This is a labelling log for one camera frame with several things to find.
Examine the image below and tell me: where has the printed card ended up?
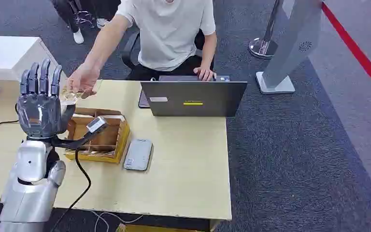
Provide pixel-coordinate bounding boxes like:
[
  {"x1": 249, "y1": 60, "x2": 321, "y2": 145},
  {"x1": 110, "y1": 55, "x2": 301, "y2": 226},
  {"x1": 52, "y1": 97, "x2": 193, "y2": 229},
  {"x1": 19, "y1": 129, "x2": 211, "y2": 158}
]
[{"x1": 60, "y1": 86, "x2": 91, "y2": 104}]

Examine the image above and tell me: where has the white standing panel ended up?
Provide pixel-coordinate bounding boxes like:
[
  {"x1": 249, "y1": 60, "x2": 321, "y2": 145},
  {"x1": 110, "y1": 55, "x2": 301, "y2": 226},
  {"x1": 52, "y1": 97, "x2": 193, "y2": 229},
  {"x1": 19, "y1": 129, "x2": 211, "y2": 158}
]
[{"x1": 255, "y1": 0, "x2": 324, "y2": 95}]

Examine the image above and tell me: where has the dark phone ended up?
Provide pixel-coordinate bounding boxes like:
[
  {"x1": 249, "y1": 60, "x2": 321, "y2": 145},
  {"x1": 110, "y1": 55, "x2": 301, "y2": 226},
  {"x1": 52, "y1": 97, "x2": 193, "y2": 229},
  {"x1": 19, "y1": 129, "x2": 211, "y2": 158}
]
[{"x1": 138, "y1": 89, "x2": 151, "y2": 109}]

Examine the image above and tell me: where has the person's right hand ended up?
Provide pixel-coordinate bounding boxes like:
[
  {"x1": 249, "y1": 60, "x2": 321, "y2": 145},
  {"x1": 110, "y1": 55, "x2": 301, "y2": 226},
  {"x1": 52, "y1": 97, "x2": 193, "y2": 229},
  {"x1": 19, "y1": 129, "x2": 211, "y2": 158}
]
[{"x1": 67, "y1": 64, "x2": 100, "y2": 97}]

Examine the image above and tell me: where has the yellow wooden card box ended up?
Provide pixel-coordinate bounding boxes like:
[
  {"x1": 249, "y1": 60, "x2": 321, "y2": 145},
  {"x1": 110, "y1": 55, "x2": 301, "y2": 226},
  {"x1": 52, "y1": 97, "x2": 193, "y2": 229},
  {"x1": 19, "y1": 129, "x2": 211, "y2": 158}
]
[{"x1": 64, "y1": 107, "x2": 131, "y2": 164}]

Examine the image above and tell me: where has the grey laptop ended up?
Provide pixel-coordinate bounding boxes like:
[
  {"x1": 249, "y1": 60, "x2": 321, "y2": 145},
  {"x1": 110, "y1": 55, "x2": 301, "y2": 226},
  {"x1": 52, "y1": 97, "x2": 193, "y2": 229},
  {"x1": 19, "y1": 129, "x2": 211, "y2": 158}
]
[{"x1": 140, "y1": 75, "x2": 248, "y2": 117}]

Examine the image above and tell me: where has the person's left hand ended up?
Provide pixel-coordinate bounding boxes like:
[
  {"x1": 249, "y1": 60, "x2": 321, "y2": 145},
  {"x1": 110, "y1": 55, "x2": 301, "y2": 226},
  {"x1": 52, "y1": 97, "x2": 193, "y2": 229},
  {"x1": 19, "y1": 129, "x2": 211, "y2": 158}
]
[{"x1": 193, "y1": 66, "x2": 217, "y2": 82}]

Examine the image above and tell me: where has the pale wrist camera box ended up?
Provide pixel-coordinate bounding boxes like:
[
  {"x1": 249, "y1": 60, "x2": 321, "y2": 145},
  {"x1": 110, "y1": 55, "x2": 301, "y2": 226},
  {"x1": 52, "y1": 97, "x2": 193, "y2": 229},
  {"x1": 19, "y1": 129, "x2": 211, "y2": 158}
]
[{"x1": 86, "y1": 116, "x2": 109, "y2": 134}]

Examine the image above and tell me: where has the black office chair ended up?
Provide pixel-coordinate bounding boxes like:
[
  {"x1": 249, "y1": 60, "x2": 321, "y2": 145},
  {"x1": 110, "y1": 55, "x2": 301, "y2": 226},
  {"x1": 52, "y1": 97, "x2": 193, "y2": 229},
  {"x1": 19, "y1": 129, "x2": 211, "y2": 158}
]
[{"x1": 121, "y1": 28, "x2": 215, "y2": 72}]

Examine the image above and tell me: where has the black camera cable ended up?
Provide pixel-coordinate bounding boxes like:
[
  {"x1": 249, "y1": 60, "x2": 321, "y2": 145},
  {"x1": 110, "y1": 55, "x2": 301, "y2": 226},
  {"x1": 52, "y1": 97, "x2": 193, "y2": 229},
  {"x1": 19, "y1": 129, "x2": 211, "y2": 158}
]
[{"x1": 49, "y1": 149, "x2": 92, "y2": 232}]

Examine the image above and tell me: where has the yellow crate edge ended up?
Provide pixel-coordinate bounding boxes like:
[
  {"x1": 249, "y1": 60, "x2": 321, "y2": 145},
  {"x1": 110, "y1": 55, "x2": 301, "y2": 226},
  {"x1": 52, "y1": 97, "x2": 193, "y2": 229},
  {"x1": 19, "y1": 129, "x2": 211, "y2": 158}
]
[{"x1": 115, "y1": 223, "x2": 205, "y2": 232}]

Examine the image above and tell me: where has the red barrier belt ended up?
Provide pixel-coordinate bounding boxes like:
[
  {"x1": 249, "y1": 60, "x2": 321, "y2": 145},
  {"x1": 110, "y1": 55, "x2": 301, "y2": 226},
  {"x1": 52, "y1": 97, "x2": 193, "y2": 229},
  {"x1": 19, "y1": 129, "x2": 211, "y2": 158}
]
[{"x1": 321, "y1": 1, "x2": 371, "y2": 101}]

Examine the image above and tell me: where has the black camera bracket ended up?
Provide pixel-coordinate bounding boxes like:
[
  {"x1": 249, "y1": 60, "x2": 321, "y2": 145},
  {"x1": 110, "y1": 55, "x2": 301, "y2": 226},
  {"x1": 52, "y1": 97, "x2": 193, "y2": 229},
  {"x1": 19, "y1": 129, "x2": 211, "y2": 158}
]
[{"x1": 51, "y1": 127, "x2": 100, "y2": 150}]

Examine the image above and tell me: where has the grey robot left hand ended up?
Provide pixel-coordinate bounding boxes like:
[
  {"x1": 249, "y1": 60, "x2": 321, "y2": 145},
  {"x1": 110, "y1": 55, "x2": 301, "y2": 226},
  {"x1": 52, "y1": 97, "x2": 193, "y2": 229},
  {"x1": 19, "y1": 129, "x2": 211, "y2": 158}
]
[{"x1": 16, "y1": 58, "x2": 76, "y2": 139}]

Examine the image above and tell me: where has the white cabinet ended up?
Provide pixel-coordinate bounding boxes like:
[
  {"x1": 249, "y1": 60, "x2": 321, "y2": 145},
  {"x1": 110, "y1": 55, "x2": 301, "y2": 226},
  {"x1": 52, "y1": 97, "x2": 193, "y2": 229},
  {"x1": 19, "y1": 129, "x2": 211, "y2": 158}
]
[{"x1": 0, "y1": 36, "x2": 67, "y2": 101}]

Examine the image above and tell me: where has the white cable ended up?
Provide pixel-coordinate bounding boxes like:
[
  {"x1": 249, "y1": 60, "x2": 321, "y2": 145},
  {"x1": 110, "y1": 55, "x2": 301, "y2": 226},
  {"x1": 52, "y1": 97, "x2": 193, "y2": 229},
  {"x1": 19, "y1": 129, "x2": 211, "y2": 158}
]
[{"x1": 90, "y1": 210, "x2": 144, "y2": 232}]

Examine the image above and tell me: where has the standing person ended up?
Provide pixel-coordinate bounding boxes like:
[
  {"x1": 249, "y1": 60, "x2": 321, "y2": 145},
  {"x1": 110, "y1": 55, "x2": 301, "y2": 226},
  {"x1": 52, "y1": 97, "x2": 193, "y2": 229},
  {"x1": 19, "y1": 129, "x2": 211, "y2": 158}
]
[{"x1": 50, "y1": 0, "x2": 122, "y2": 45}]

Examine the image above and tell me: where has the seated person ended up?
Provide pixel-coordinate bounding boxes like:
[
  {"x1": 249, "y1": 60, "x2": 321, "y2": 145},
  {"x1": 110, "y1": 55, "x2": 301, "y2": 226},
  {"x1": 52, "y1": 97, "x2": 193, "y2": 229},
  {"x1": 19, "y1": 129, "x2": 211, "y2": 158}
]
[{"x1": 67, "y1": 0, "x2": 218, "y2": 97}]

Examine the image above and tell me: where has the chrome stanchion post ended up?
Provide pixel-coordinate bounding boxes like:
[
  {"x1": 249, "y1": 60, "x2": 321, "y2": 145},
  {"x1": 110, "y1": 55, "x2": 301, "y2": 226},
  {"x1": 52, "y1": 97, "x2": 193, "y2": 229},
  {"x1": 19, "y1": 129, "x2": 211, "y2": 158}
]
[{"x1": 248, "y1": 0, "x2": 284, "y2": 59}]

